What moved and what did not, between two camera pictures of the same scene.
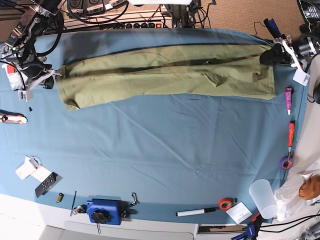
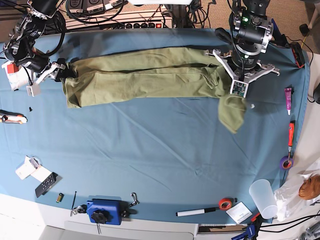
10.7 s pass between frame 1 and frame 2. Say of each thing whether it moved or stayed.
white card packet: stayed
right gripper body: moved
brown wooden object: stayed
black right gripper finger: moved
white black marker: stayed
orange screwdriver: stayed
